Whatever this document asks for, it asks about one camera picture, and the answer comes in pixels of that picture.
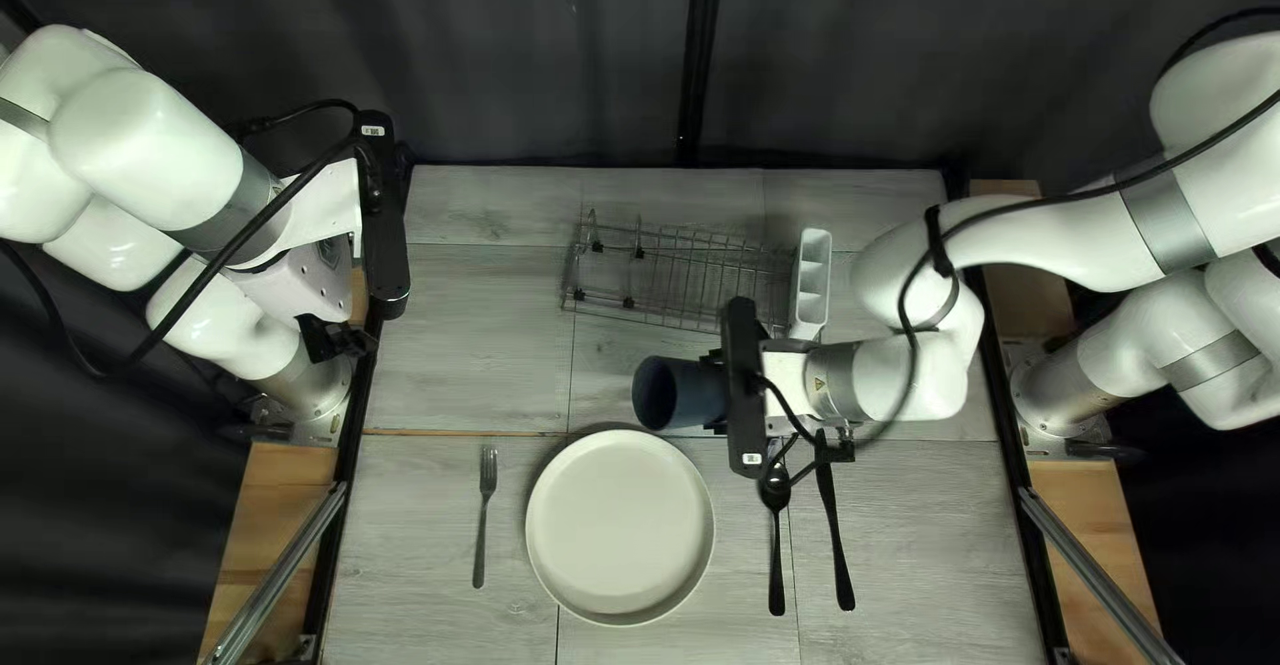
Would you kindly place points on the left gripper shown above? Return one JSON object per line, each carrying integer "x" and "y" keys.
{"x": 315, "y": 265}

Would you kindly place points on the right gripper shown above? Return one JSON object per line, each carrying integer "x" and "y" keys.
{"x": 790, "y": 365}

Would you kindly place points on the dark blue cup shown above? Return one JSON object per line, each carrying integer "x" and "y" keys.
{"x": 680, "y": 395}

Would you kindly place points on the black spoon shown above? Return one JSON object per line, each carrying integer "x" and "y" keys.
{"x": 776, "y": 545}

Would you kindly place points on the black fork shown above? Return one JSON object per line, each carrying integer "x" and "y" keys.
{"x": 484, "y": 515}

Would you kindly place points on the pale plate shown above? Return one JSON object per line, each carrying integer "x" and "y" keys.
{"x": 620, "y": 530}

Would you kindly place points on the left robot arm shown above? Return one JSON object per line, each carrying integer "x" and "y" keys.
{"x": 130, "y": 145}

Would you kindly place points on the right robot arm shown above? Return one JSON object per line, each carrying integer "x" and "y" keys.
{"x": 1050, "y": 235}

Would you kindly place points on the black knife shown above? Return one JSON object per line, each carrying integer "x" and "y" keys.
{"x": 838, "y": 545}

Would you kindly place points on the white cutlery holder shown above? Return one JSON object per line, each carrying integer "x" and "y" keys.
{"x": 812, "y": 285}

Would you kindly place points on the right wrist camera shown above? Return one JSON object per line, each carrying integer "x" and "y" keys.
{"x": 745, "y": 425}

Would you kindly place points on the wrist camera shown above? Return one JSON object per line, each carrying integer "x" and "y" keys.
{"x": 385, "y": 245}
{"x": 745, "y": 425}

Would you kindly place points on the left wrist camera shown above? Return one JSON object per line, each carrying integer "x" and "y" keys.
{"x": 385, "y": 245}

